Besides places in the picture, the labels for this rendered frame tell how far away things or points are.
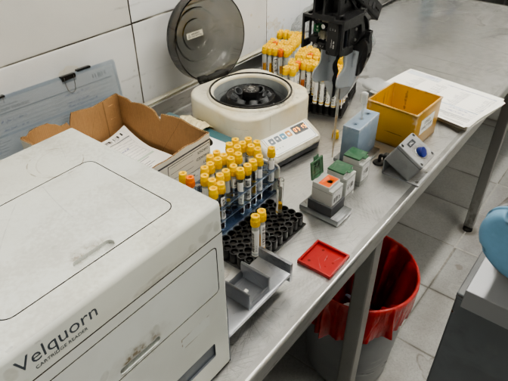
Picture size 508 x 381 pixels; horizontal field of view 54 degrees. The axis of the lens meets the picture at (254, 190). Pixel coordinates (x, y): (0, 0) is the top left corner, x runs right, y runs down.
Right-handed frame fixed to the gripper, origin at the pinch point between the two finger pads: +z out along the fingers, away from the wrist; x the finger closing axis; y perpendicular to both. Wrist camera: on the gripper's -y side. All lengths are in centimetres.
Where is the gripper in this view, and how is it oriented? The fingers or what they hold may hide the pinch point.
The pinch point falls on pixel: (339, 89)
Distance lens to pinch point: 86.4
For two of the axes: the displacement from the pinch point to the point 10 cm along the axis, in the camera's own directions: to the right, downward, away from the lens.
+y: -6.2, 4.7, -6.3
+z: 0.1, 8.0, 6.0
